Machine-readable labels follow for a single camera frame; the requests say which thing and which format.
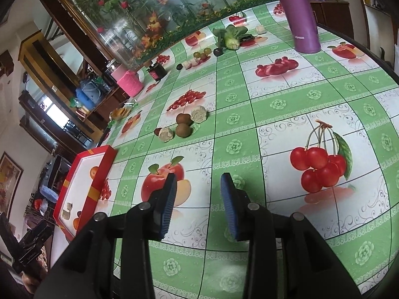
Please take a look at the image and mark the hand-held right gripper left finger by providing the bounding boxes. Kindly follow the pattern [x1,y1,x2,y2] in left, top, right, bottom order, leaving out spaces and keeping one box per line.
[33,173,178,299]

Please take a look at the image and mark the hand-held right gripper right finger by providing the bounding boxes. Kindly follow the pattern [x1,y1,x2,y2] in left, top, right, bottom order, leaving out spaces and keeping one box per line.
[220,173,370,299]

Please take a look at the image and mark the beige knobbly lump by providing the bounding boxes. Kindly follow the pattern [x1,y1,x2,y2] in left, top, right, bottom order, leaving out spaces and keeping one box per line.
[158,128,174,143]
[191,106,208,123]

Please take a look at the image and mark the red tray box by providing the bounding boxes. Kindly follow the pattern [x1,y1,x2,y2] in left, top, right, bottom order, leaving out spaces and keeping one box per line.
[52,145,118,242]

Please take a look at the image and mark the clear plastic wrapped snack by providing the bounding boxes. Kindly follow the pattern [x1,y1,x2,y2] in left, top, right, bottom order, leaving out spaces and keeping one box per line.
[110,106,133,120]

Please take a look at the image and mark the wooden side cabinet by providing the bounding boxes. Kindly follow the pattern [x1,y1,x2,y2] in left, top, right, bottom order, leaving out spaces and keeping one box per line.
[72,84,131,138]

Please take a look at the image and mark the pink knit-sleeved glass cup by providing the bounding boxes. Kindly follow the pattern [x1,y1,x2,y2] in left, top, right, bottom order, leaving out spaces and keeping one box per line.
[106,59,144,98]

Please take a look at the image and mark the dark jar with red label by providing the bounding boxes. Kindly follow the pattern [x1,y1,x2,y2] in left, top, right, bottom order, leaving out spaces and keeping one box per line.
[147,62,168,82]

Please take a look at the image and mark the blue bag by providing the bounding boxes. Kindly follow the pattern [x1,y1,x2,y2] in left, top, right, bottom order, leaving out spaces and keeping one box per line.
[75,79,105,108]

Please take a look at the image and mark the bok choy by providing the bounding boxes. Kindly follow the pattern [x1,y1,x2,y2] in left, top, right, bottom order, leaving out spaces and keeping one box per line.
[212,25,250,50]

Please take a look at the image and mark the flower-printed glass cabinet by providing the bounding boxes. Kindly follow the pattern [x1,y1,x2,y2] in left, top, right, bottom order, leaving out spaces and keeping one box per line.
[44,0,281,69]

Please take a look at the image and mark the purple thermos bottle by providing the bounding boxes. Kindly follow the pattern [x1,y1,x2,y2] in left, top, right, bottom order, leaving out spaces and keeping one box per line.
[269,0,321,54]

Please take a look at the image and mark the dark wooden cabinet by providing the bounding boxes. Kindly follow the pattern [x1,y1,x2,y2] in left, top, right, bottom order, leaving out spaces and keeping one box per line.
[310,0,356,41]

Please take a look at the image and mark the framed wall picture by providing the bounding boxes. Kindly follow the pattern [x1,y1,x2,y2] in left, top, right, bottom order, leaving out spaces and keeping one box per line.
[0,151,24,225]

